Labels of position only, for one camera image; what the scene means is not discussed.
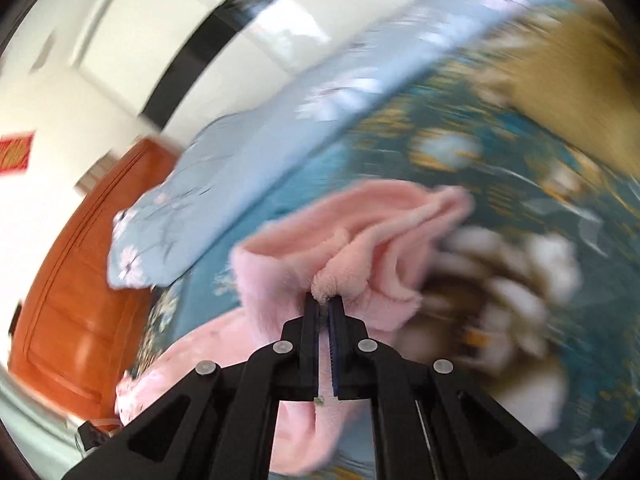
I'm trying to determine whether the mustard yellow pillow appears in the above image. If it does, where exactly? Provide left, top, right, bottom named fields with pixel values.
left=492, top=0, right=640, bottom=176

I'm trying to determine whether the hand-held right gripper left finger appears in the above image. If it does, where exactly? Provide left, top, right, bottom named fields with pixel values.
left=62, top=294, right=321, bottom=480

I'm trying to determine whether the red wall paper banner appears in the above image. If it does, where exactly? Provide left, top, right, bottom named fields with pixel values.
left=0, top=131, right=36, bottom=177

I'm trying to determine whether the pink fleece garment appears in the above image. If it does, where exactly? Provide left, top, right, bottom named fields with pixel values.
left=116, top=180, right=476, bottom=478

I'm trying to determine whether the orange wooden door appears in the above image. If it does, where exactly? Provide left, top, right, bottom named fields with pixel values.
left=9, top=139, right=183, bottom=423

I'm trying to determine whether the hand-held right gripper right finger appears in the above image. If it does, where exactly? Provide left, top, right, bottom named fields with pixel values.
left=327, top=296, right=581, bottom=480

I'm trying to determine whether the teal floral bed blanket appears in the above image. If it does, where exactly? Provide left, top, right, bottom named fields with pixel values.
left=122, top=0, right=640, bottom=480

